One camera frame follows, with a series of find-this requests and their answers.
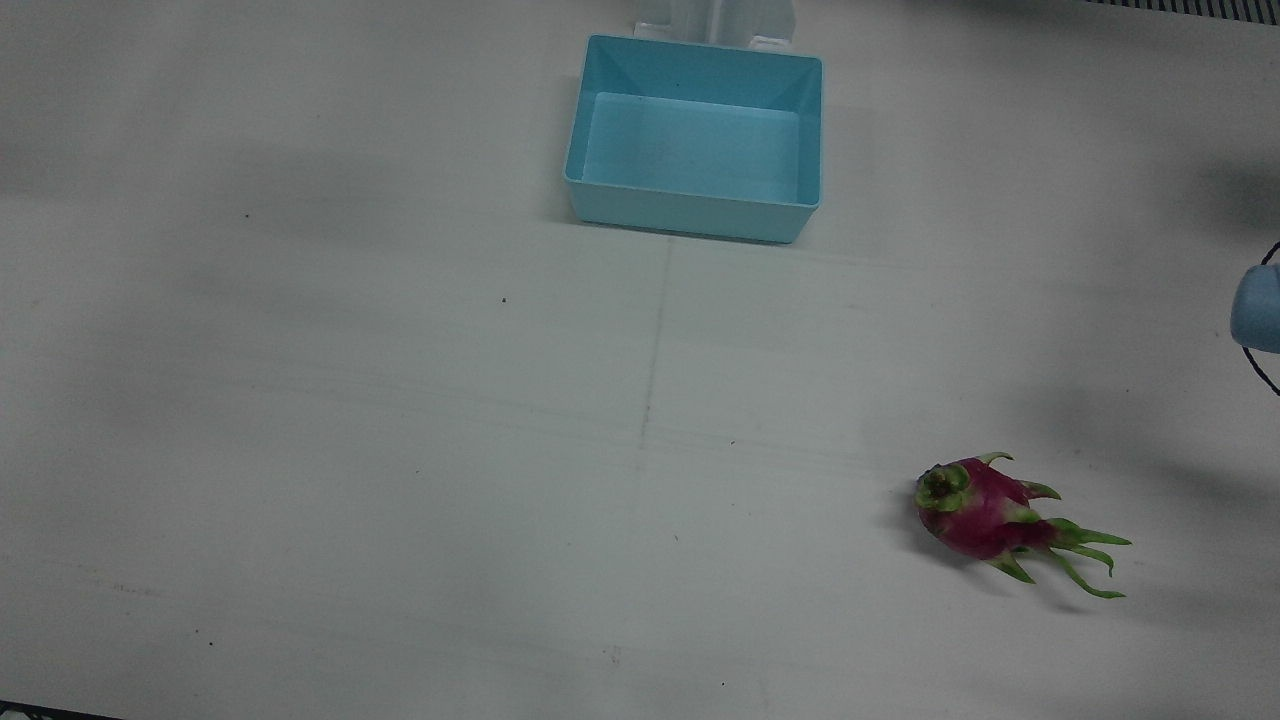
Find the empty light blue plastic bin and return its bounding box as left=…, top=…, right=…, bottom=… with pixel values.
left=563, top=34, right=824, bottom=245

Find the white robot mount stand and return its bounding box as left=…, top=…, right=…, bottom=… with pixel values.
left=633, top=0, right=798, bottom=53

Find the grey vent grille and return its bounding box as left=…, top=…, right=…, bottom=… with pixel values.
left=1080, top=0, right=1280, bottom=25

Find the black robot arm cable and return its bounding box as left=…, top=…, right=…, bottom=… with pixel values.
left=1240, top=240, right=1280, bottom=397

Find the pink dragon fruit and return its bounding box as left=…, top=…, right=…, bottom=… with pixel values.
left=914, top=452, right=1133, bottom=601

